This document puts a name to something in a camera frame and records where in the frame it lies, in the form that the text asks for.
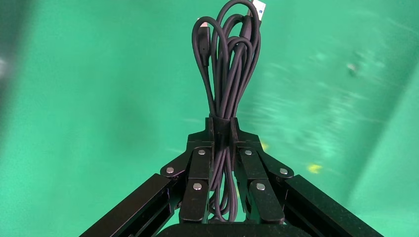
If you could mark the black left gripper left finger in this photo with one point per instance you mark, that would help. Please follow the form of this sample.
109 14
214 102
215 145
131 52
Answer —
199 170

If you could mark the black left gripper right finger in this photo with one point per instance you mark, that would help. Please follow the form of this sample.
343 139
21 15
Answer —
252 170

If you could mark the green table mat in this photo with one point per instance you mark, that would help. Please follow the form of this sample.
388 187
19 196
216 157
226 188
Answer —
98 98

